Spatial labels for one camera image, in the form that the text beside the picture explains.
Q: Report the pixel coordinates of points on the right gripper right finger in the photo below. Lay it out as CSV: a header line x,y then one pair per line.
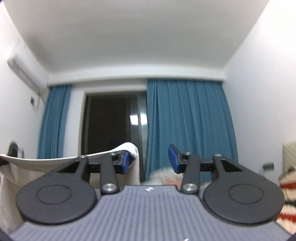
x,y
187,164

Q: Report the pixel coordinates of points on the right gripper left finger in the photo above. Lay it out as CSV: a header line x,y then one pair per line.
x,y
112,164

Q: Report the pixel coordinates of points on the white t-shirt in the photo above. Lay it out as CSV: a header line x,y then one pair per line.
x,y
19,172

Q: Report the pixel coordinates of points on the cream white garment pile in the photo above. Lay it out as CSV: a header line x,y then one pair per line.
x,y
165,176

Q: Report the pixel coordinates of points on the dark window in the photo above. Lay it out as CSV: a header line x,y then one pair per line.
x,y
111,119

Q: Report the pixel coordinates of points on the right blue curtain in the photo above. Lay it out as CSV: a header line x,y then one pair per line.
x,y
192,115

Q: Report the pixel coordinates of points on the blue curtain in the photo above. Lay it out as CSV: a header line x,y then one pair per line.
x,y
52,133
192,115

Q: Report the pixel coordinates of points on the left blue curtain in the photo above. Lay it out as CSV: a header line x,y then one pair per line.
x,y
52,133

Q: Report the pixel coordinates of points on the quilted beige headboard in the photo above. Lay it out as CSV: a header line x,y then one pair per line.
x,y
288,156

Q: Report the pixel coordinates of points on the striped fleece blanket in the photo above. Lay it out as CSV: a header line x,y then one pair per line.
x,y
286,217

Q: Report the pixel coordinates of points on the white air conditioner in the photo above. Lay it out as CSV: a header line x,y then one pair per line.
x,y
33,76

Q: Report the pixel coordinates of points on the wall socket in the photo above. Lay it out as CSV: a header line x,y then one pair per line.
x,y
268,166

